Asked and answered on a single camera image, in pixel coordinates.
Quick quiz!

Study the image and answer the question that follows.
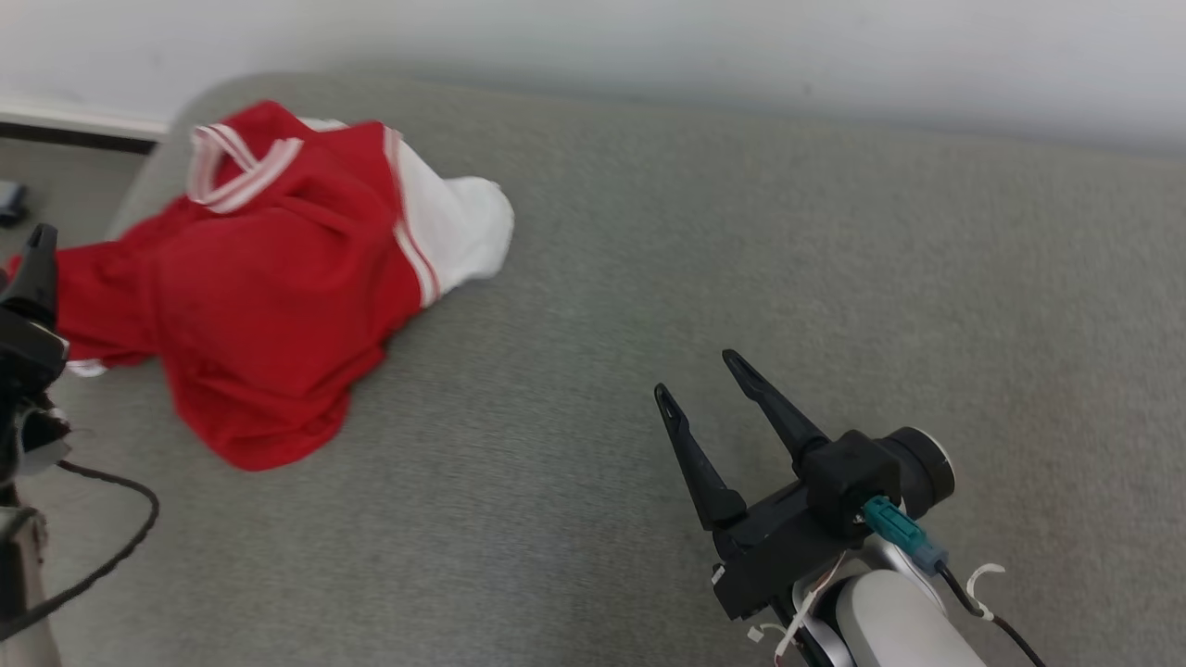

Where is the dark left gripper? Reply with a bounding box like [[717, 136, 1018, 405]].
[[0, 223, 71, 487]]

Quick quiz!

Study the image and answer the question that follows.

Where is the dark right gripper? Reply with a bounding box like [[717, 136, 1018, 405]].
[[653, 349, 864, 623]]

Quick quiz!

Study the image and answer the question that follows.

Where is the red shirt with white sleeves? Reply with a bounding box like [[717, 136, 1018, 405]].
[[5, 100, 516, 473]]

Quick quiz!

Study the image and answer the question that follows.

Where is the grey fabric sofa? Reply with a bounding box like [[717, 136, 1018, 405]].
[[0, 72, 1186, 667]]

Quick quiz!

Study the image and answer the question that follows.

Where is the white and dark wall baseboard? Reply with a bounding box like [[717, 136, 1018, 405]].
[[0, 93, 172, 156]]

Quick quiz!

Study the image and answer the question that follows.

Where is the teal camera cable connector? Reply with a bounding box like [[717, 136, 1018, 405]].
[[860, 495, 950, 573]]

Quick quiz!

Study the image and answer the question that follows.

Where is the thin white red wire bundle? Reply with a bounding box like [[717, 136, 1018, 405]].
[[746, 551, 849, 667]]

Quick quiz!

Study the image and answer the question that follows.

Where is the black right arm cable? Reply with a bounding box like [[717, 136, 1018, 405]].
[[936, 560, 1048, 667]]

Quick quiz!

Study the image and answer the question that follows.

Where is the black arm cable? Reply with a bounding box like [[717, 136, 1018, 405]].
[[936, 560, 1048, 667], [0, 459, 161, 640]]

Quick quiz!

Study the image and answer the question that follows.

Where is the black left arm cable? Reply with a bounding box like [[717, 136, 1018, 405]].
[[0, 459, 161, 640]]

